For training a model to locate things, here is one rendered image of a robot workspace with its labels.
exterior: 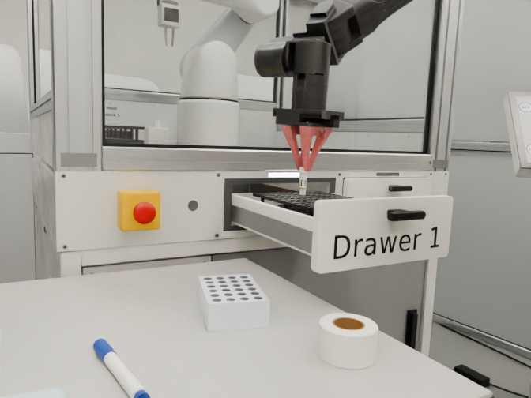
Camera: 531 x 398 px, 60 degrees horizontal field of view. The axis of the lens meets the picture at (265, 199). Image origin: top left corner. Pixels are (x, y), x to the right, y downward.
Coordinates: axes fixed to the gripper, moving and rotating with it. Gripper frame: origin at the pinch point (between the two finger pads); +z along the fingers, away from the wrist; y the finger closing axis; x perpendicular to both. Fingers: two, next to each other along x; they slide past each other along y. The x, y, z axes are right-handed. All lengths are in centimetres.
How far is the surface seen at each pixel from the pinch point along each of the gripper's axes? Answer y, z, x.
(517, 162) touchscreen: -16, 1, -88
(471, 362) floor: 2, 101, -158
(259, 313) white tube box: -6.3, 18.6, 17.4
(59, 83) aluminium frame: 35.8, -11.2, 23.1
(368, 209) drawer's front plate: -11.5, 5.6, -1.8
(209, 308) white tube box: -2.1, 17.6, 23.0
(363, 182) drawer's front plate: 8.1, 6.7, -38.9
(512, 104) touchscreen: -10, -16, -100
